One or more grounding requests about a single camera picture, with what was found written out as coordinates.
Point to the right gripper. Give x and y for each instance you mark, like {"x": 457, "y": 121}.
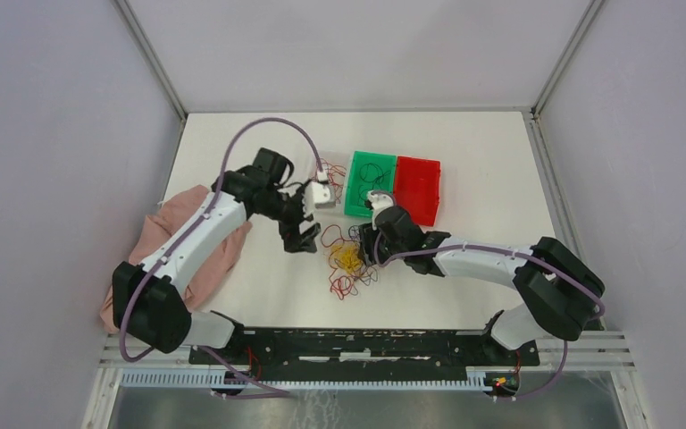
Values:
{"x": 368, "y": 235}

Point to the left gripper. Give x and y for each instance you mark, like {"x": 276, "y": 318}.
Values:
{"x": 295, "y": 241}

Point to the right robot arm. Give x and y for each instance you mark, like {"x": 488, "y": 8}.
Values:
{"x": 560, "y": 294}

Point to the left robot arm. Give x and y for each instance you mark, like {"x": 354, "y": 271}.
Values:
{"x": 149, "y": 297}

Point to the green plastic tray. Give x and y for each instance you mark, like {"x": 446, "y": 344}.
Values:
{"x": 367, "y": 171}

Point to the red plastic tray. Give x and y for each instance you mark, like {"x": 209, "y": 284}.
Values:
{"x": 417, "y": 188}

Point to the clear plastic tray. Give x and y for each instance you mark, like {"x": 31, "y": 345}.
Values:
{"x": 335, "y": 164}

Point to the pink cloth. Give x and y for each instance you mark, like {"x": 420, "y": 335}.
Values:
{"x": 159, "y": 227}

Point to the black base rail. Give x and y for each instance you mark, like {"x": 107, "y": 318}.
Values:
{"x": 355, "y": 355}

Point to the white cable duct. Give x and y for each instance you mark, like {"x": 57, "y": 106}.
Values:
{"x": 221, "y": 379}

